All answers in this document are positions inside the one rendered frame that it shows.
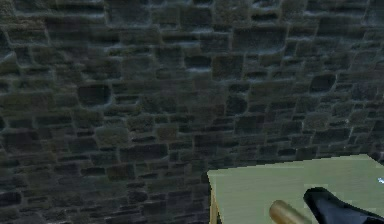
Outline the black glossy curved object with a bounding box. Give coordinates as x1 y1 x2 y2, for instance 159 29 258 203
302 186 384 224

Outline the brass cylinder vase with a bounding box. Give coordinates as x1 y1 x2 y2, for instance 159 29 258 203
268 199 313 224

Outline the pale green table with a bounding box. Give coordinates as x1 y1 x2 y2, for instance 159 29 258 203
206 153 384 224

